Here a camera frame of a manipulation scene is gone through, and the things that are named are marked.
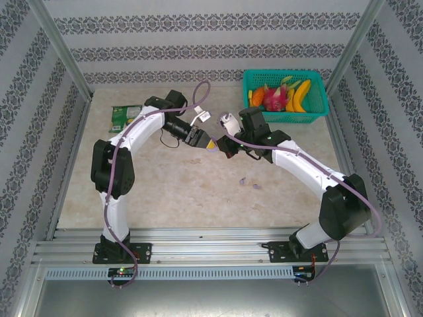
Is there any aluminium right corner post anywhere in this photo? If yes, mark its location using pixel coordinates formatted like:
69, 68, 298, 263
325, 0, 386, 96

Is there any pink dragon fruit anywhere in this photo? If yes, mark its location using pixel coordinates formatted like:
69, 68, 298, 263
260, 75, 303, 112

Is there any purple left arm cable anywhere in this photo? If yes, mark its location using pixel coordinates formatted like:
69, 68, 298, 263
104, 79, 212, 290

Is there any teal plastic mesh basket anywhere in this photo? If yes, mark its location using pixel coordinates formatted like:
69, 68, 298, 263
243, 68, 330, 125

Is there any grey metal sheet shelf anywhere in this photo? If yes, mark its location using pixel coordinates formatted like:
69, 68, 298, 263
31, 264, 407, 317

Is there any aluminium corner post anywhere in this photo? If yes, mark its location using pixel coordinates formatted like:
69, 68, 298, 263
325, 0, 386, 96
28, 0, 95, 100

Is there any small yellow banana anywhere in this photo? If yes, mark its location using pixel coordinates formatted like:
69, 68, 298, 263
284, 88, 297, 112

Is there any large yellow banana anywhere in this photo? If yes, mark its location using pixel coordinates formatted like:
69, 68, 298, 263
292, 79, 313, 114

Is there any orange fruit piece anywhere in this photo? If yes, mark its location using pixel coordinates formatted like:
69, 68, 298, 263
247, 86, 266, 112

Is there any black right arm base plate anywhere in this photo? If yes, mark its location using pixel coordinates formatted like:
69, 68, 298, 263
266, 240, 330, 264

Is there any aluminium left corner post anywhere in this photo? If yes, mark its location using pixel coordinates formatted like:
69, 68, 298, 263
28, 0, 95, 100

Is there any white slotted cable duct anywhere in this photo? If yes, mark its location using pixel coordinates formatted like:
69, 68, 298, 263
44, 266, 295, 281

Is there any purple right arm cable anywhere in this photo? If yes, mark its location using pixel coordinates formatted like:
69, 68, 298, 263
217, 112, 383, 288

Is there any thin black left gripper cable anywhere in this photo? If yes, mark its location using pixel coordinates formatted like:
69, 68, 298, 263
159, 128, 181, 149

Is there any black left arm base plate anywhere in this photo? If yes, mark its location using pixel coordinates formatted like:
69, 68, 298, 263
92, 242, 153, 265

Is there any aluminium mounting rail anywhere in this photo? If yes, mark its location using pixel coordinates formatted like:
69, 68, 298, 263
31, 227, 394, 265

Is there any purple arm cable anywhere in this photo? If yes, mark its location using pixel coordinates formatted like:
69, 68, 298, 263
104, 79, 212, 290
217, 112, 383, 288

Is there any green snack bag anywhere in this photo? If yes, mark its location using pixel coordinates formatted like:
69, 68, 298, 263
108, 104, 143, 134

